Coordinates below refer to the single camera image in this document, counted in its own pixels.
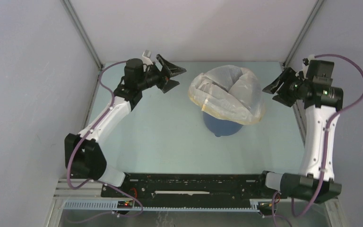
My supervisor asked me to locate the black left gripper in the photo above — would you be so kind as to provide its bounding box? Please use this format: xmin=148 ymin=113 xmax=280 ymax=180
xmin=138 ymin=55 xmax=186 ymax=94

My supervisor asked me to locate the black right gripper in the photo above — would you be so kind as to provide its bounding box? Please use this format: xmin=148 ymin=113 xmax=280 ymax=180
xmin=262 ymin=67 xmax=310 ymax=108

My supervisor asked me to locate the translucent yellowish plastic trash bag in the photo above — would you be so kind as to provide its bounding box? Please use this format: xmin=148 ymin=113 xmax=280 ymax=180
xmin=188 ymin=65 xmax=266 ymax=125

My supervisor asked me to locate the blue plastic trash bin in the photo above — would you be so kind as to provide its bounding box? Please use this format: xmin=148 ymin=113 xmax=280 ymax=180
xmin=203 ymin=112 xmax=243 ymax=137

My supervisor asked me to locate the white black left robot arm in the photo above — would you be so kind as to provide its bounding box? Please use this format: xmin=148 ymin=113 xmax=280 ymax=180
xmin=64 ymin=51 xmax=186 ymax=197

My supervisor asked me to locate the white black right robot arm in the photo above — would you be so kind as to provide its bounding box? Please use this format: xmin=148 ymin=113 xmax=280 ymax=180
xmin=256 ymin=59 xmax=344 ymax=204

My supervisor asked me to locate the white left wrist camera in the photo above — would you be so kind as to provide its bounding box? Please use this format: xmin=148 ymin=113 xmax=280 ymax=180
xmin=142 ymin=50 xmax=154 ymax=66

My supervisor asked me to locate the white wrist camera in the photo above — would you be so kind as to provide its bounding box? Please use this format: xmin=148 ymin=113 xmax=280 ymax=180
xmin=142 ymin=50 xmax=154 ymax=66
xmin=298 ymin=54 xmax=315 ymax=79

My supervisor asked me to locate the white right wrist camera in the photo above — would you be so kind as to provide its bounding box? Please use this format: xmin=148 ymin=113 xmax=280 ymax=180
xmin=298 ymin=54 xmax=315 ymax=79

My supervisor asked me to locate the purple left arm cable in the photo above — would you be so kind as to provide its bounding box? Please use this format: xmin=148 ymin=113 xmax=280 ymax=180
xmin=65 ymin=61 xmax=145 ymax=225

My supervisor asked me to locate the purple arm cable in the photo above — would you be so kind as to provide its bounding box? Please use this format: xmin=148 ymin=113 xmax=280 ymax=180
xmin=270 ymin=53 xmax=363 ymax=227
xmin=65 ymin=61 xmax=145 ymax=225

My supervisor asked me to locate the right aluminium frame post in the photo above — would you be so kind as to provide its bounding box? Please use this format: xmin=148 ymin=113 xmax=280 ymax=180
xmin=281 ymin=0 xmax=325 ymax=68

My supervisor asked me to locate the aluminium frame post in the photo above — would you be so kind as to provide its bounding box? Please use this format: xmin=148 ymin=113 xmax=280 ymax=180
xmin=281 ymin=0 xmax=325 ymax=68
xmin=61 ymin=0 xmax=104 ymax=70

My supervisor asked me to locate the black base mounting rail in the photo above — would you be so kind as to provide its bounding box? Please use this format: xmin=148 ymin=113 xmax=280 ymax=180
xmin=119 ymin=173 xmax=275 ymax=208

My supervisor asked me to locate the left aluminium frame post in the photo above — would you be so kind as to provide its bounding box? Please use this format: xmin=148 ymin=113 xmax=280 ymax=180
xmin=61 ymin=0 xmax=104 ymax=70

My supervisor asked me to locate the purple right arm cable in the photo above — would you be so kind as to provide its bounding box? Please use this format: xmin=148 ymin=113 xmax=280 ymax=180
xmin=270 ymin=53 xmax=363 ymax=227

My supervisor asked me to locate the grey slotted cable duct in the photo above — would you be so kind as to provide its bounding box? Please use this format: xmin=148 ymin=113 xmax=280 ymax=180
xmin=63 ymin=200 xmax=271 ymax=212

